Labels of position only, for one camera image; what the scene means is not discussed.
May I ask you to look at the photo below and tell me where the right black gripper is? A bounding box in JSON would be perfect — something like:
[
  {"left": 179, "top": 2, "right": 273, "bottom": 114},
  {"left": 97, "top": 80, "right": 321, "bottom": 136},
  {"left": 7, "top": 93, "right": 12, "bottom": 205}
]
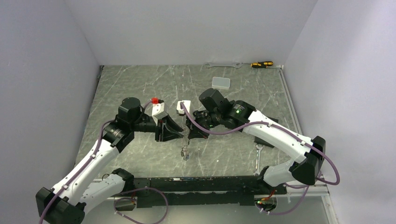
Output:
[{"left": 186, "top": 109, "right": 222, "bottom": 139}]

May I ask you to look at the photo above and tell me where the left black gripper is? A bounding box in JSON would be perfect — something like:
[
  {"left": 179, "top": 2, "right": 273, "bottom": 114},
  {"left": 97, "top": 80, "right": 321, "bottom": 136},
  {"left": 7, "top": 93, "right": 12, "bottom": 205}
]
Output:
[{"left": 131, "top": 114, "right": 183, "bottom": 142}]

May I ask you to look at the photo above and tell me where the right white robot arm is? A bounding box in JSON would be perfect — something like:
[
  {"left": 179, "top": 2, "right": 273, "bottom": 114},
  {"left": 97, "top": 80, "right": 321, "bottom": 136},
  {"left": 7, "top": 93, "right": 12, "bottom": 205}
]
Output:
[{"left": 177, "top": 88, "right": 325, "bottom": 194}]

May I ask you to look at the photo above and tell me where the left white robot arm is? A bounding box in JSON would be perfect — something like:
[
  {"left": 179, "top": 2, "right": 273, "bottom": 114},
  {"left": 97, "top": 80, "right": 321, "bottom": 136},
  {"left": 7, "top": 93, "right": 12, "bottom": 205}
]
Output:
[{"left": 35, "top": 97, "right": 183, "bottom": 224}]

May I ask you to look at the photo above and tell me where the grey plastic box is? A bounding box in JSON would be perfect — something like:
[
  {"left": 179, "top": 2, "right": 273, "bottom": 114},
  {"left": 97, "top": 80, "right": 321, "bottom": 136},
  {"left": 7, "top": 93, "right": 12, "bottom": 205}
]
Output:
[{"left": 212, "top": 77, "right": 231, "bottom": 90}]

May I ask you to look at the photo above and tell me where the black rectangular device box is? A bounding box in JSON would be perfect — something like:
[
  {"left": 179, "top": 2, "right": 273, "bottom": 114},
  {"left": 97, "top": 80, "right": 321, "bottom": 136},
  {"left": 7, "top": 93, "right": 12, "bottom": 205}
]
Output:
[{"left": 254, "top": 117, "right": 279, "bottom": 149}]

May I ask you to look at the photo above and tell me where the silver open-end wrench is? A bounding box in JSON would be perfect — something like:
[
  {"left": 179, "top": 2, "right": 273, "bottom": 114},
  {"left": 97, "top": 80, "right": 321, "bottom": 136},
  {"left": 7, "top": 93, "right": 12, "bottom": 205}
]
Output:
[{"left": 205, "top": 62, "right": 242, "bottom": 69}]

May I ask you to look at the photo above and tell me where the yellow black screwdriver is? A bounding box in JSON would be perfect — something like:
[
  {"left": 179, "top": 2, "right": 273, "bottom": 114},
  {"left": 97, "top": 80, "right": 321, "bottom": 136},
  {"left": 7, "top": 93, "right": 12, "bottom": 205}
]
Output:
[{"left": 243, "top": 61, "right": 274, "bottom": 69}]

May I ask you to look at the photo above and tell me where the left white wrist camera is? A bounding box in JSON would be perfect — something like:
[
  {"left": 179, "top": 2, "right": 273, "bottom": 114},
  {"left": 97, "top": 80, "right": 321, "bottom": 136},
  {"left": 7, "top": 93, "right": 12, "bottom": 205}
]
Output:
[{"left": 151, "top": 98, "right": 168, "bottom": 122}]

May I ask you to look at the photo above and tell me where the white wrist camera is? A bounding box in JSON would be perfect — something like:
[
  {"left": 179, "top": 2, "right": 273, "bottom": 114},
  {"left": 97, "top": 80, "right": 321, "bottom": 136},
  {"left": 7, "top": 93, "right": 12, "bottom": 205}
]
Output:
[
  {"left": 176, "top": 100, "right": 194, "bottom": 116},
  {"left": 151, "top": 98, "right": 168, "bottom": 122}
]

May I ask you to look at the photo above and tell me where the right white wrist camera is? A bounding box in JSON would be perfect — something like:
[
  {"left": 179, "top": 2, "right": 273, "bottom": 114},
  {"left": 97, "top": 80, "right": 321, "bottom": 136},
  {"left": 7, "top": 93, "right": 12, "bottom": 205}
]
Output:
[{"left": 176, "top": 100, "right": 194, "bottom": 116}]

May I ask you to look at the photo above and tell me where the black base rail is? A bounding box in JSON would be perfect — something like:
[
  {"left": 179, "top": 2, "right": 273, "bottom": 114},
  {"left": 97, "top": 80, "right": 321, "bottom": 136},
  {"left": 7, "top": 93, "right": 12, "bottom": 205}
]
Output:
[{"left": 124, "top": 175, "right": 287, "bottom": 206}]

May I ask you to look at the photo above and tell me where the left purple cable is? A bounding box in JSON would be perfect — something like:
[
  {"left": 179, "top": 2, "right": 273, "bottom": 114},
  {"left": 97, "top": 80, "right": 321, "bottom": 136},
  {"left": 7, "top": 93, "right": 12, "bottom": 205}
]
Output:
[{"left": 38, "top": 100, "right": 154, "bottom": 224}]

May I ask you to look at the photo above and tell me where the purple cable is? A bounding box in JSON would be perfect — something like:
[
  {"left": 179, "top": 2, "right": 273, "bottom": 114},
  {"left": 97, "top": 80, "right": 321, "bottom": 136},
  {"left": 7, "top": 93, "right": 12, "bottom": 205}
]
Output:
[
  {"left": 38, "top": 100, "right": 154, "bottom": 224},
  {"left": 180, "top": 102, "right": 341, "bottom": 217}
]

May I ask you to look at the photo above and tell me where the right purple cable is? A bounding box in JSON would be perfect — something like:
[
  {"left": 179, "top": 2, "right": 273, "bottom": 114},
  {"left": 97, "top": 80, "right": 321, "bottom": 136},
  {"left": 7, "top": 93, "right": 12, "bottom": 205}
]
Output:
[{"left": 180, "top": 102, "right": 341, "bottom": 217}]

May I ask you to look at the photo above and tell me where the aluminium frame rail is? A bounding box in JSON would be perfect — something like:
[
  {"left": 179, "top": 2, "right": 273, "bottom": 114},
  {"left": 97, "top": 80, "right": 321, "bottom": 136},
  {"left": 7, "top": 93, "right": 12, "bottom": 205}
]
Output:
[{"left": 278, "top": 68, "right": 341, "bottom": 224}]

